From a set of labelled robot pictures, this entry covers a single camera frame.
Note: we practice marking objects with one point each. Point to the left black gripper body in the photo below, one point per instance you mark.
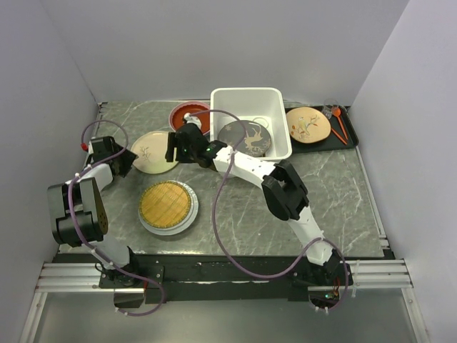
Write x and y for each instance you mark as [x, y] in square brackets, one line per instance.
[116, 148]

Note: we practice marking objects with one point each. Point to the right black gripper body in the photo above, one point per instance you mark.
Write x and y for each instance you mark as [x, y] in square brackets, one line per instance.
[185, 155]

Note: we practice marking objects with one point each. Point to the cream floral plate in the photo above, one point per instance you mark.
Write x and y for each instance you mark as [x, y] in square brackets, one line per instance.
[151, 151]

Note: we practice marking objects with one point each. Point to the grey deer pattern plate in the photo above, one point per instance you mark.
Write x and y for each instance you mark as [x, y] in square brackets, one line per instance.
[256, 138]

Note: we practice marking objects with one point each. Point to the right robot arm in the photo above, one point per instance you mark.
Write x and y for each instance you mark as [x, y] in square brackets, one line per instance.
[283, 190]

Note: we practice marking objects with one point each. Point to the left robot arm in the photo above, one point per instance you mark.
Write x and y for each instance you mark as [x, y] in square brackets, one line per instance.
[83, 222]

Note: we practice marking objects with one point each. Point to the white plastic bin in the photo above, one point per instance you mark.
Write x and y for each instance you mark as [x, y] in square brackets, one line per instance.
[263, 105]

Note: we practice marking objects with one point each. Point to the red round plate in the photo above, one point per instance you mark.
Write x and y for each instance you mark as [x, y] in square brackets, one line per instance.
[176, 117]

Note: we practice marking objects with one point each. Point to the round bamboo mat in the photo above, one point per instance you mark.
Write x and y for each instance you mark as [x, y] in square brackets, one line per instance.
[164, 205]

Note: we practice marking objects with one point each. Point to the beige bird pattern plate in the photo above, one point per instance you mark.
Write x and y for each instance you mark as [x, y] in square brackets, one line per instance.
[307, 125]

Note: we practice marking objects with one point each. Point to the black tray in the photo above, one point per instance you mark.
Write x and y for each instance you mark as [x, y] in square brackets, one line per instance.
[332, 142]

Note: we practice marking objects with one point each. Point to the orange plastic fork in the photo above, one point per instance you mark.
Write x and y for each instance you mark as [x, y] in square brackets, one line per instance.
[339, 137]

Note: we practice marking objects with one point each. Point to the clear plastic cup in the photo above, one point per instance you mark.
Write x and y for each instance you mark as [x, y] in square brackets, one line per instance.
[330, 108]

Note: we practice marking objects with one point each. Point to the orange plastic spoon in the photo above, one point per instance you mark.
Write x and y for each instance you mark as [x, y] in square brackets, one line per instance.
[337, 113]

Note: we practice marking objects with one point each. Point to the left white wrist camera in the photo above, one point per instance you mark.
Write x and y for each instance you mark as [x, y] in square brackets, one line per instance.
[85, 147]

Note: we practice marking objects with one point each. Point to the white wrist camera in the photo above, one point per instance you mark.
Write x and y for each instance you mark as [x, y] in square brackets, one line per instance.
[189, 118]
[85, 147]

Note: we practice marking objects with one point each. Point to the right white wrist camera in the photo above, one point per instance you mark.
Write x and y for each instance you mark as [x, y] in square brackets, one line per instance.
[189, 118]

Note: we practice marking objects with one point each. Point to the aluminium rail frame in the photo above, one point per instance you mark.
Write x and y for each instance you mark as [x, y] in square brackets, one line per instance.
[83, 277]

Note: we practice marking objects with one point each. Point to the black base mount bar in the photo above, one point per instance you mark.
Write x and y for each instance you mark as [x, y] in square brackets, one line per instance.
[177, 278]

